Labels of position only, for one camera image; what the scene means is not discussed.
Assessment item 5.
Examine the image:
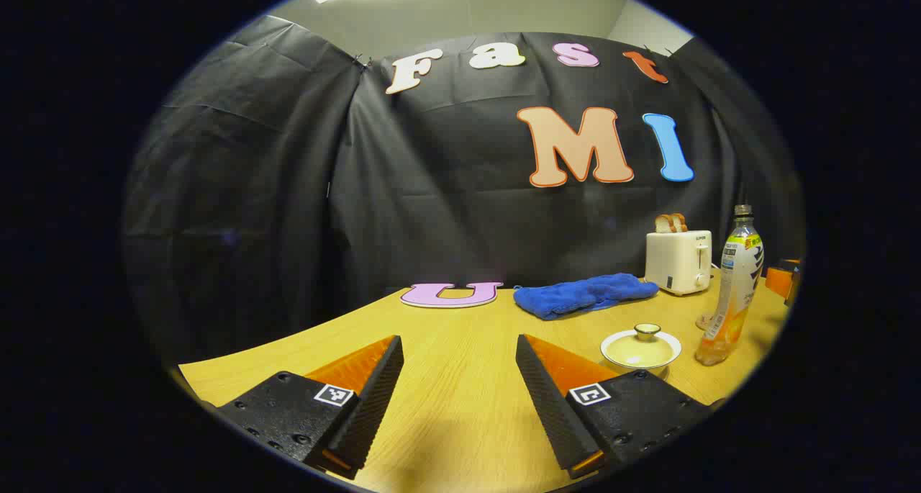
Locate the pink paper cutout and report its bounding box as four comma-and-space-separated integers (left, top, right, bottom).
400, 282, 504, 309

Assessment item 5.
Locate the clear water bottle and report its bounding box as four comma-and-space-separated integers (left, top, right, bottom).
695, 204, 765, 366

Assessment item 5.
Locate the blue towel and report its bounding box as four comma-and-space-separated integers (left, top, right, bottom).
513, 273, 659, 321

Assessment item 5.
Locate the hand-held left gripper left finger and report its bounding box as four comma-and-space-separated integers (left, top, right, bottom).
214, 335, 405, 481

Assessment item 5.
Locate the cream teacup lid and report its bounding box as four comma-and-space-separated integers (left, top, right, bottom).
601, 323, 682, 370

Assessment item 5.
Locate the black backdrop cloth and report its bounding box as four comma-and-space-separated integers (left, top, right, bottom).
122, 14, 807, 368

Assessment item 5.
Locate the white toaster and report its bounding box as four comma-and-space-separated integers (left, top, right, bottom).
645, 230, 713, 297

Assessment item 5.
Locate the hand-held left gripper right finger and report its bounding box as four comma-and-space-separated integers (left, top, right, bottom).
514, 333, 714, 481

